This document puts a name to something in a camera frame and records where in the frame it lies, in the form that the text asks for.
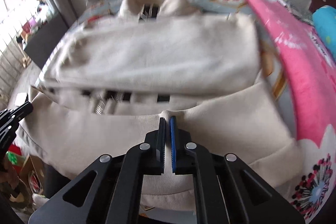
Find red box on floor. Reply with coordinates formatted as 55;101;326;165
6;144;26;174

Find cream zip-up jacket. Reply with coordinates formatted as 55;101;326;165
18;0;303;198

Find dark low cabinet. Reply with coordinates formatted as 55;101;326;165
24;14;68;69

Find cyan dotted pillow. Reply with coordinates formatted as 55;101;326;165
312;5;336;60

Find pink blanket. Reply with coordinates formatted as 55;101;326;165
246;0;335;223

